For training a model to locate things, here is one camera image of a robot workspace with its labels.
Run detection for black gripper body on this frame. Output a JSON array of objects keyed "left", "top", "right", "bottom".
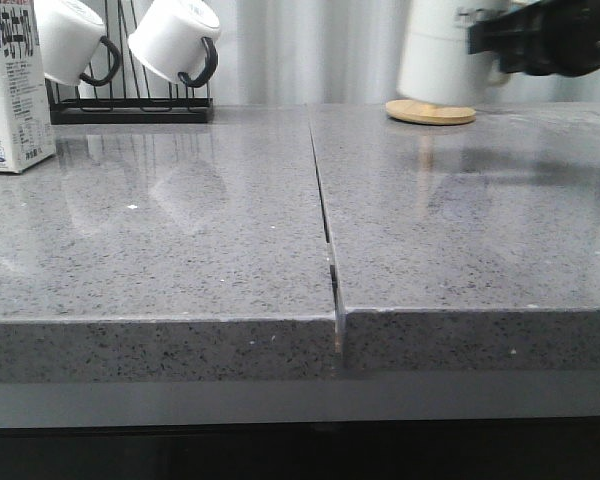
[{"left": 467, "top": 0, "right": 600, "bottom": 78}]

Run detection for white HOME mug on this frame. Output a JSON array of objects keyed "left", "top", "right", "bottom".
[{"left": 396, "top": 0, "right": 511, "bottom": 107}]

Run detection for whole milk carton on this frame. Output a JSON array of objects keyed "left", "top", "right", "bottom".
[{"left": 0, "top": 1, "right": 56, "bottom": 173}]

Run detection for wooden mug tree stand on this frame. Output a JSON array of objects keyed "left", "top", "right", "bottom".
[{"left": 385, "top": 99, "right": 476, "bottom": 126}]

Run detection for white enamel mug black handle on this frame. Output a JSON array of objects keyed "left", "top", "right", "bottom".
[{"left": 128, "top": 0, "right": 221, "bottom": 88}]

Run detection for black wire mug rack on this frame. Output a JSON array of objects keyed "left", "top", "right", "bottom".
[{"left": 46, "top": 1, "right": 214, "bottom": 125}]

